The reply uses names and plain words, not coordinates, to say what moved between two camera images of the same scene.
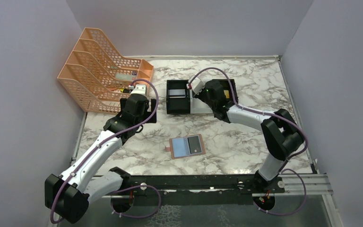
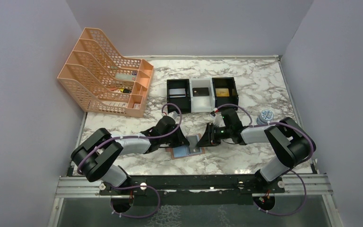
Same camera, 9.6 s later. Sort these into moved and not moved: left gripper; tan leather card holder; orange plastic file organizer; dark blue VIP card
Moved: left gripper
Not moved: tan leather card holder; orange plastic file organizer; dark blue VIP card
